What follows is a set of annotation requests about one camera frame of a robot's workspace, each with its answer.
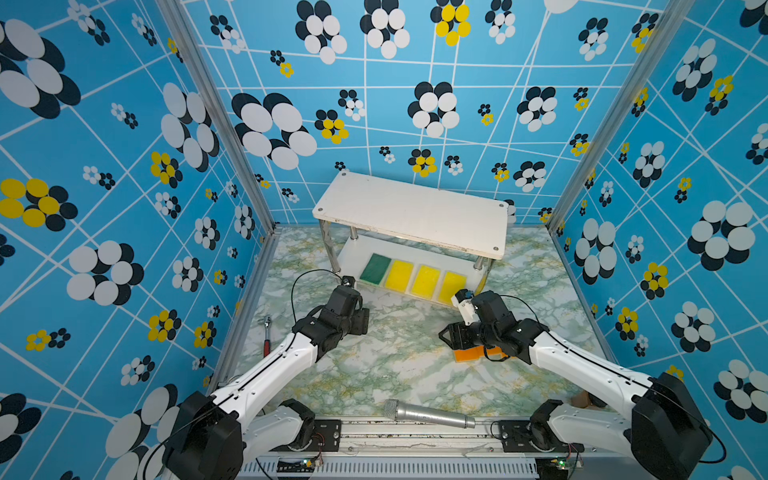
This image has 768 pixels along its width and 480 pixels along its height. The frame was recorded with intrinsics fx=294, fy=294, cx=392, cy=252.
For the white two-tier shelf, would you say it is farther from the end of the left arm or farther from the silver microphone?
the silver microphone

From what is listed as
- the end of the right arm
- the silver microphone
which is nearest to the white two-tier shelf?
the end of the right arm

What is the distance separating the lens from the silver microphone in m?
0.75
